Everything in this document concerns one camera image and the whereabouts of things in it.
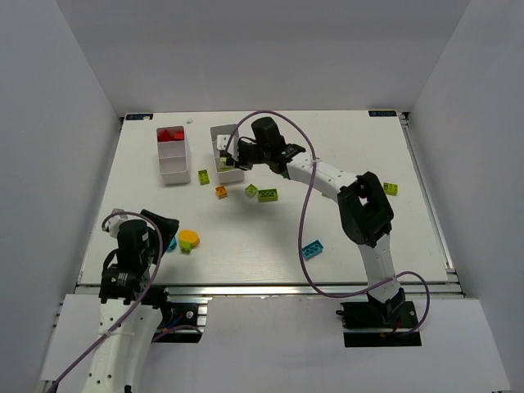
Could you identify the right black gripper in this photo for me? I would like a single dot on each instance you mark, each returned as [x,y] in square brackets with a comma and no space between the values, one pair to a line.
[240,155]

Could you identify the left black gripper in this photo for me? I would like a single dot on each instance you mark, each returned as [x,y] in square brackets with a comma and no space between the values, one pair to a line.
[162,228]

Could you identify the lime 2x3 lego brick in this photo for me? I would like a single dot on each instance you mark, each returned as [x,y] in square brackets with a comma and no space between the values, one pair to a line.
[267,195]

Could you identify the lime lego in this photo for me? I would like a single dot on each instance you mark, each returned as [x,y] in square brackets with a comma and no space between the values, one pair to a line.
[204,177]
[391,189]

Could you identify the red 2x3 lego brick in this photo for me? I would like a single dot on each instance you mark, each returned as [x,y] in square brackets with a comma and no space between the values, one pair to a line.
[164,136]

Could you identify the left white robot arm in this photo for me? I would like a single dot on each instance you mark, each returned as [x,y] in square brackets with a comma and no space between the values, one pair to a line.
[131,307]

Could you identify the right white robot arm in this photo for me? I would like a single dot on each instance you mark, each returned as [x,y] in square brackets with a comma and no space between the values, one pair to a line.
[364,209]

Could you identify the blue heart lego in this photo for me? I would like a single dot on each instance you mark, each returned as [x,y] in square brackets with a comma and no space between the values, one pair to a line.
[172,245]

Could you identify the yellow heart lego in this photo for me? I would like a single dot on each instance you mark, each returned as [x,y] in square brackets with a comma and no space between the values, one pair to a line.
[188,240]

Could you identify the right white divided container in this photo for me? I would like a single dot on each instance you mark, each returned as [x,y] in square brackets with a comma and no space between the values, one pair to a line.
[226,173]

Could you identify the white divided container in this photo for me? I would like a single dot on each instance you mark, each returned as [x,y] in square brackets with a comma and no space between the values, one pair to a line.
[174,158]
[226,173]

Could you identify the orange small lego brick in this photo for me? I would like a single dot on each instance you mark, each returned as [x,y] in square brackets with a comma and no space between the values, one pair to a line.
[221,192]

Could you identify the left white divided container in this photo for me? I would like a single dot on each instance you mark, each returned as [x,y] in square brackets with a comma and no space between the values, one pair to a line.
[174,158]

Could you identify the blue 2x3 lego brick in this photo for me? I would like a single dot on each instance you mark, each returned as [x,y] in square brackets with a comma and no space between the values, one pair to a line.
[311,250]

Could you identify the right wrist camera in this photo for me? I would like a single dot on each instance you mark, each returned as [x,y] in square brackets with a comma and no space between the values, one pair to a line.
[227,146]

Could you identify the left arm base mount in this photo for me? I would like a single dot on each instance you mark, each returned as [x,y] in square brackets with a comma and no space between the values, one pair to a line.
[183,319]

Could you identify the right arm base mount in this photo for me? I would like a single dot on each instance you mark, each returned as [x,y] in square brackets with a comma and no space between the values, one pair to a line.
[363,326]

